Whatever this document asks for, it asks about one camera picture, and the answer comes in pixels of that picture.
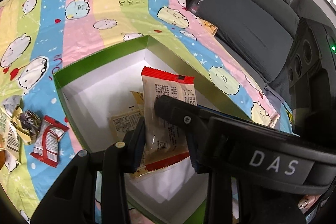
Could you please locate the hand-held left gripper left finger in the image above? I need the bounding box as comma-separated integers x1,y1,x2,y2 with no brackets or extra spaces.
30,116,146,224

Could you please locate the small red snack packet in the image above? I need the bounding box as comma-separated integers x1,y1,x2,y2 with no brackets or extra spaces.
30,115,69,169

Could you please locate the yellow printed cup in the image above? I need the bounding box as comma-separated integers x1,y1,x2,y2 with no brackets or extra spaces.
199,18,218,35

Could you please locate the red-edged white cracker packet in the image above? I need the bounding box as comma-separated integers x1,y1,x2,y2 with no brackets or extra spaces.
141,67,195,173

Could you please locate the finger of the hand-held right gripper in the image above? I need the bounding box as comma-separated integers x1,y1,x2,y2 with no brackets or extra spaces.
154,94,211,147
197,105,252,122

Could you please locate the grey sofa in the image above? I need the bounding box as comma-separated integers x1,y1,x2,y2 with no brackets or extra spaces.
198,0,336,114

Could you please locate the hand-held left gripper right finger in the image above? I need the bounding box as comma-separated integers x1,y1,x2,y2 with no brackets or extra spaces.
185,130,240,224

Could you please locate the striped cartoon printed blanket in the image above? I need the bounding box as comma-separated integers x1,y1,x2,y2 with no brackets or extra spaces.
0,0,294,224

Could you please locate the pale yellow snack packet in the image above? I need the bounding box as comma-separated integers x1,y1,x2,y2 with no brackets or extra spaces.
0,109,23,161

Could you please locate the clear cracker packet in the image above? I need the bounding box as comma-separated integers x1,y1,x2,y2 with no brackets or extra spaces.
110,111,145,141

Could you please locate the clear plastic bottle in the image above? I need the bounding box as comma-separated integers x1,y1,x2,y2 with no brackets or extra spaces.
188,0,206,14

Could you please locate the green cardboard box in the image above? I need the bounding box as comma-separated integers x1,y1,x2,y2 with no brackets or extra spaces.
52,34,252,224

